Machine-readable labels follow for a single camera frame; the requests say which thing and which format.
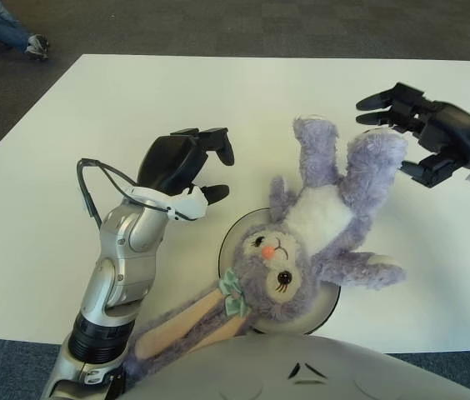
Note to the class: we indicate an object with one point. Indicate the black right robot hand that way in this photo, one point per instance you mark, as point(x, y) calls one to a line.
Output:
point(456, 133)

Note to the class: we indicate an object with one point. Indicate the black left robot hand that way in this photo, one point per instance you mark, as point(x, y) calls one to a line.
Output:
point(168, 162)

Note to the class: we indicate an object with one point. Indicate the purple plush bunny doll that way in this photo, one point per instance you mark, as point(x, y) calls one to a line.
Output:
point(322, 208)

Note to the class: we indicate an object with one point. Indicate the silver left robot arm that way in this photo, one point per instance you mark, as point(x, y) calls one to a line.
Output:
point(131, 250)

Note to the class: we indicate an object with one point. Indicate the white plate with black rim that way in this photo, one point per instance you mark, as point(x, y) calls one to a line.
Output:
point(326, 308)

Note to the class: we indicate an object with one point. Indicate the grey white sneaker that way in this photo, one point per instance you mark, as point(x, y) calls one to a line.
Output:
point(37, 46)

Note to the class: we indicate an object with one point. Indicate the silver robot torso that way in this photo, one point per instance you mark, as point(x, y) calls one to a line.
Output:
point(301, 371)

